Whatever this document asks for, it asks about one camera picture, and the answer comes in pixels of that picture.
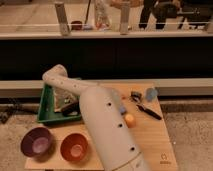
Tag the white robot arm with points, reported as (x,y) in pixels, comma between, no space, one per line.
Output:
(114,143)

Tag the blue grey cup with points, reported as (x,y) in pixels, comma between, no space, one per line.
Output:
(151,93)

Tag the dark red background cup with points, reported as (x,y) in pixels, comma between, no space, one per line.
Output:
(76,25)

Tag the orange carrot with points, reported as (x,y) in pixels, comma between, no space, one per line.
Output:
(123,96)

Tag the wooden board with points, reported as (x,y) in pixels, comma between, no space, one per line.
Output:
(150,134)

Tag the black brush in tray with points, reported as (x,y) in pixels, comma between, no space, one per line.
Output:
(70,108)

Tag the orange ball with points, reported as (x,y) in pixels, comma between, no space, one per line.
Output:
(130,120)

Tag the green plastic tray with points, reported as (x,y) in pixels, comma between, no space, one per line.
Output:
(46,114)

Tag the orange bowl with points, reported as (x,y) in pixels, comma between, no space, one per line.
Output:
(74,147)

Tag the purple bowl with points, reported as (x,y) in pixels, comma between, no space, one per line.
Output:
(36,142)

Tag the person legs in background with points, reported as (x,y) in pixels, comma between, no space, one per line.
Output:
(148,9)

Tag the black handled peeler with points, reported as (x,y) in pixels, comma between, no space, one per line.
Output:
(137,98)

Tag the grey post left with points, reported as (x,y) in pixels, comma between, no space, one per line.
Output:
(62,18)

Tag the grey post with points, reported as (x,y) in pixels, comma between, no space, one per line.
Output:
(124,20)
(62,18)

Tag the grey post right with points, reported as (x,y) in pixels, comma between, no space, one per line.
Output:
(124,20)

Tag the black cable clutter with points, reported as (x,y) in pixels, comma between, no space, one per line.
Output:
(15,107)

